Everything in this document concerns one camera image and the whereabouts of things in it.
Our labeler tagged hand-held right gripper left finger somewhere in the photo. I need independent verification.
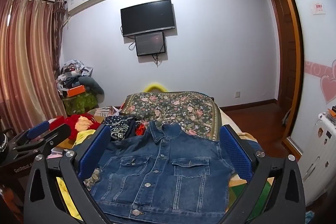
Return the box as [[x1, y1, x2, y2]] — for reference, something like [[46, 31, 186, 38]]
[[24, 124, 116, 224]]

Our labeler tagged navy white patterned garment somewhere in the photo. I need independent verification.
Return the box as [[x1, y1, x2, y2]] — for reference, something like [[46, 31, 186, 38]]
[[102, 114, 137, 142]]

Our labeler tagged blue denim jacket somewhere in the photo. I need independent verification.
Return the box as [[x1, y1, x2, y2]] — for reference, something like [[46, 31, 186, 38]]
[[89, 120, 237, 224]]

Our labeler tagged black wall television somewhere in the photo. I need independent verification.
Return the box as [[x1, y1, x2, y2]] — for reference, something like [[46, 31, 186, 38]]
[[120, 0, 176, 38]]

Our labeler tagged red knitted garment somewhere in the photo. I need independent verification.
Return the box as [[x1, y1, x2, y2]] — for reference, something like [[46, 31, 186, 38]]
[[49, 113, 101, 140]]

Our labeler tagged orange box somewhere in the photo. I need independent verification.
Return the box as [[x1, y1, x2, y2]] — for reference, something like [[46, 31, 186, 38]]
[[66, 85, 87, 97]]

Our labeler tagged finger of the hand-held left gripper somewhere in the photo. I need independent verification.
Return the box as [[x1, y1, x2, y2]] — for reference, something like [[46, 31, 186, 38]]
[[13, 120, 51, 146], [13, 123, 72, 160]]

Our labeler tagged yellow round object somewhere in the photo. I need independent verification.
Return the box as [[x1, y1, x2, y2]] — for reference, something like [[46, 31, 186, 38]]
[[144, 83, 167, 93]]

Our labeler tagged green patterned cloth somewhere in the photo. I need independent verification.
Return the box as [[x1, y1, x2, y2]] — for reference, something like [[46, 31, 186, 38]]
[[62, 93, 99, 115]]

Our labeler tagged small black wall monitor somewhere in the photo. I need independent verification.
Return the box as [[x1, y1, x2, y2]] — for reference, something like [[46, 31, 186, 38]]
[[135, 31, 166, 57]]

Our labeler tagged pink striped curtain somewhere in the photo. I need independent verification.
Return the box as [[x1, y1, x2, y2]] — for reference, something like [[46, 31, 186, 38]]
[[0, 0, 67, 135]]

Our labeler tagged white appliance with stickers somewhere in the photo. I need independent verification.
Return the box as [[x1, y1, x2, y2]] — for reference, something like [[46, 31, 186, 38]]
[[299, 106, 336, 206]]

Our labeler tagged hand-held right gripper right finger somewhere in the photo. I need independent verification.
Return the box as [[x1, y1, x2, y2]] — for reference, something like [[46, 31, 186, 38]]
[[218, 124, 306, 224]]

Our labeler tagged dark floral blanket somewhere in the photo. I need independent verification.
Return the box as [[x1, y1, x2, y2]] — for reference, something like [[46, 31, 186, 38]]
[[119, 91, 223, 142]]

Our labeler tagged pile of mixed clothes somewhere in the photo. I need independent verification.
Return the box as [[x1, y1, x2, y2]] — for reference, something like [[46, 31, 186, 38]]
[[56, 59, 105, 102]]

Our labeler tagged yellow cloth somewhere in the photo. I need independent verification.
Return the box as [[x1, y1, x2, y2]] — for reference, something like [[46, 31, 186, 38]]
[[56, 130, 97, 152]]

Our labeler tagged white wardrobe sliding door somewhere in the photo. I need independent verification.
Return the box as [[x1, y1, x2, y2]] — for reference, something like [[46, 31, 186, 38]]
[[273, 0, 336, 161]]

